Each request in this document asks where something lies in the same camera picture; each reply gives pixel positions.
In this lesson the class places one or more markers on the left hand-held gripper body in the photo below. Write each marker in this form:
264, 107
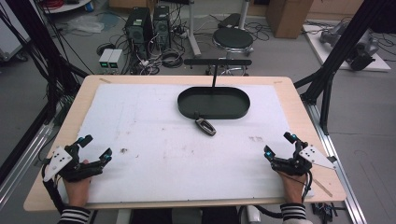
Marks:
57, 161

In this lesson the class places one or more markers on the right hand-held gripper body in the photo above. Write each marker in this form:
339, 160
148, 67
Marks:
299, 163

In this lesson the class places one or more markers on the person's right hand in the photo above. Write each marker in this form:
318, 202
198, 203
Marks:
293, 189

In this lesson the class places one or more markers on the person's left hand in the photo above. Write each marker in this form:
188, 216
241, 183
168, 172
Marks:
77, 193

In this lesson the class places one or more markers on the thin wooden stick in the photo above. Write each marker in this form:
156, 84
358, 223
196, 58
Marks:
322, 188

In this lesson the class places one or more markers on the black parts on floor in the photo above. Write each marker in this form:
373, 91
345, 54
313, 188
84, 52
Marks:
325, 211

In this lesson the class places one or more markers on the white table mat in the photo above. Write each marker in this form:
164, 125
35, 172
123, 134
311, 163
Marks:
174, 161

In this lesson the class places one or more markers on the dark grey key fob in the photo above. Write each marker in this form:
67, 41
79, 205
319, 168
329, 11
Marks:
206, 126

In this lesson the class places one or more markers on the black oval tray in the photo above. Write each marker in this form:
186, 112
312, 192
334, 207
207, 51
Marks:
214, 104

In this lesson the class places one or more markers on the white power supply box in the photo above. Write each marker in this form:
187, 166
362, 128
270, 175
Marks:
105, 59
115, 59

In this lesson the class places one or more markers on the white floor board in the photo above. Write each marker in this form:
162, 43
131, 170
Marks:
317, 46

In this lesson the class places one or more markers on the person's legs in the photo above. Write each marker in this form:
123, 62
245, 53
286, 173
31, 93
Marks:
186, 216

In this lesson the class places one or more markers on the black T-shaped stand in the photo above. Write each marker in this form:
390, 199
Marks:
218, 62

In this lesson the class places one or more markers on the black round stool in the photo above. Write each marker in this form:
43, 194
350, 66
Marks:
233, 39

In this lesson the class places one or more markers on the grey machine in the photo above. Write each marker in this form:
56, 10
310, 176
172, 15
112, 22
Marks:
361, 46

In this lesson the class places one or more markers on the clear plastic bag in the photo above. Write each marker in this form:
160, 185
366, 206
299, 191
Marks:
85, 24

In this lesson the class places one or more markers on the brown cardboard box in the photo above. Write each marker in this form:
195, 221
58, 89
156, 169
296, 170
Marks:
288, 17

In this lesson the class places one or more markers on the large black computer tower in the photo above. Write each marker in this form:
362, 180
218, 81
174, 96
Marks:
138, 31

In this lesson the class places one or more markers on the white round table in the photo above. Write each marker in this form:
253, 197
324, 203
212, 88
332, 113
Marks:
67, 6

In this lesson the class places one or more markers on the narrow black computer tower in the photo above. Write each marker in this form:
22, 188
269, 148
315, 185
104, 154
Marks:
161, 26

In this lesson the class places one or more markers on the white desk leg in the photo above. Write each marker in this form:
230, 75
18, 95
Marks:
193, 31

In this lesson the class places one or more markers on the aluminium rail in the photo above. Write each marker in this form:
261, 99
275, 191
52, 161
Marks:
21, 168
339, 174

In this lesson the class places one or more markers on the black metal frame post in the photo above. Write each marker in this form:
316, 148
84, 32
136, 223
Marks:
342, 46
31, 37

